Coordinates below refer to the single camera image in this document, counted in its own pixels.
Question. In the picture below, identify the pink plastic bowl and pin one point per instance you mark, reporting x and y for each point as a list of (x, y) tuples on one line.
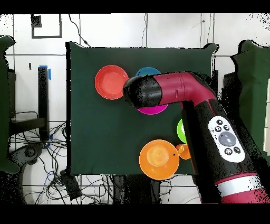
[(151, 111)]

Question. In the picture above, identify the blue plastic bowl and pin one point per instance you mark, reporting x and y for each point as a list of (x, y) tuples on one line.
[(147, 71)]

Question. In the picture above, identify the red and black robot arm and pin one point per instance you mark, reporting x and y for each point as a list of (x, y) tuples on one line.
[(221, 148)]

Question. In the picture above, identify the dark green table cloth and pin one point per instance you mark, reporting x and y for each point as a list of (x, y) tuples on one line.
[(105, 126)]

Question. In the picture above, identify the red plastic bowl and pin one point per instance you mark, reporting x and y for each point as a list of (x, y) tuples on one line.
[(109, 82)]

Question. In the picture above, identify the large green plastic bowl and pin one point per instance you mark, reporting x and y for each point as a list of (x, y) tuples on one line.
[(180, 131)]

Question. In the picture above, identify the large orange plastic bowl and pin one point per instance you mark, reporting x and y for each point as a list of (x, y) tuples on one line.
[(158, 160)]

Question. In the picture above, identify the orange plastic cup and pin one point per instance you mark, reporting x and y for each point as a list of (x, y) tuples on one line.
[(183, 152)]

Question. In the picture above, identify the black metal stand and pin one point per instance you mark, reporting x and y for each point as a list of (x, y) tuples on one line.
[(43, 101)]

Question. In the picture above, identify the black chair base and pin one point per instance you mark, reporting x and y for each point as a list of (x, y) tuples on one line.
[(27, 152)]

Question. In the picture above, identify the green cloth side table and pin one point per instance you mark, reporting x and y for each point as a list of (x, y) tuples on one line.
[(4, 105), (257, 84)]

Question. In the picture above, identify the white box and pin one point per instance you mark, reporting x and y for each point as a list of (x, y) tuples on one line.
[(267, 116)]

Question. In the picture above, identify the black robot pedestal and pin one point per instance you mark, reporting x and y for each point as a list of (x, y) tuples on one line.
[(135, 190)]

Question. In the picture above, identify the black square floor frame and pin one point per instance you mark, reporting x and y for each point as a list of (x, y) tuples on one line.
[(35, 21)]

